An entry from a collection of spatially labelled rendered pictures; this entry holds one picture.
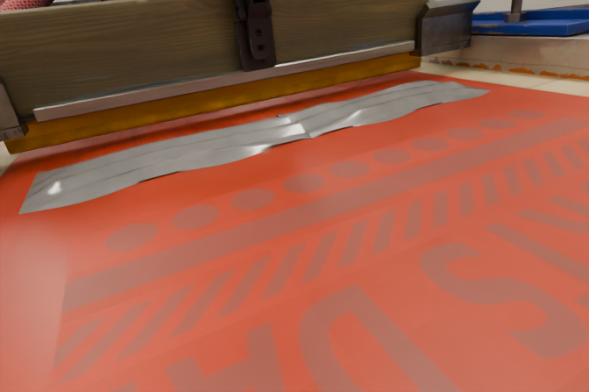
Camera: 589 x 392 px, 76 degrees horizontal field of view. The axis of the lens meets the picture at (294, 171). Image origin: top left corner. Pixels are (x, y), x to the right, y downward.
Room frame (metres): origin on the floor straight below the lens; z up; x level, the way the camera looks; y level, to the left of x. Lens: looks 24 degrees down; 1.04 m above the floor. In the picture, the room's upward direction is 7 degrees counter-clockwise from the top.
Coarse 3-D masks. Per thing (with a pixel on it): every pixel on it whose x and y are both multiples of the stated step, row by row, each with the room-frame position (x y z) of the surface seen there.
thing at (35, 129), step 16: (352, 64) 0.40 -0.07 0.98; (368, 64) 0.41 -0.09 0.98; (384, 64) 0.42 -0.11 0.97; (272, 80) 0.37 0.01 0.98; (288, 80) 0.37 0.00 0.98; (304, 80) 0.38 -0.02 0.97; (176, 96) 0.33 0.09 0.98; (192, 96) 0.34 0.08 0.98; (208, 96) 0.34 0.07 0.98; (224, 96) 0.35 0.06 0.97; (96, 112) 0.31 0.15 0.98; (112, 112) 0.31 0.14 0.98; (128, 112) 0.32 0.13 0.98; (144, 112) 0.32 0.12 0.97; (32, 128) 0.29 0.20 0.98; (48, 128) 0.29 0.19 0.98; (64, 128) 0.30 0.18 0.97
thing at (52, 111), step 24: (360, 48) 0.39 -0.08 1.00; (384, 48) 0.39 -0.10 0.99; (408, 48) 0.40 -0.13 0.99; (240, 72) 0.33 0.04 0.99; (264, 72) 0.34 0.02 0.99; (288, 72) 0.35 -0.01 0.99; (96, 96) 0.29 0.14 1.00; (120, 96) 0.29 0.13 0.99; (144, 96) 0.30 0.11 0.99; (168, 96) 0.31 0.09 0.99; (48, 120) 0.27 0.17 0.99
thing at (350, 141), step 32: (288, 96) 0.39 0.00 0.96; (320, 96) 0.38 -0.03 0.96; (352, 96) 0.36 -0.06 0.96; (480, 96) 0.31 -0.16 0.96; (512, 96) 0.30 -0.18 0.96; (544, 96) 0.29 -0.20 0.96; (576, 96) 0.28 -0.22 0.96; (352, 128) 0.26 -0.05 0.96; (384, 128) 0.26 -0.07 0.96; (416, 128) 0.25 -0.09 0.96
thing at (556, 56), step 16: (464, 48) 0.44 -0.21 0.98; (480, 48) 0.42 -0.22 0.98; (496, 48) 0.40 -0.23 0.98; (512, 48) 0.39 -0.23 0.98; (528, 48) 0.37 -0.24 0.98; (544, 48) 0.36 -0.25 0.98; (560, 48) 0.34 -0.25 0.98; (576, 48) 0.33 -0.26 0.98; (448, 64) 0.46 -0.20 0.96; (464, 64) 0.44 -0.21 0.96; (480, 64) 0.42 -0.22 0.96; (496, 64) 0.40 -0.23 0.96; (512, 64) 0.39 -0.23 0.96; (528, 64) 0.37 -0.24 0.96; (544, 64) 0.35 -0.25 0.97; (560, 64) 0.34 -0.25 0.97; (576, 64) 0.33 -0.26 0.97
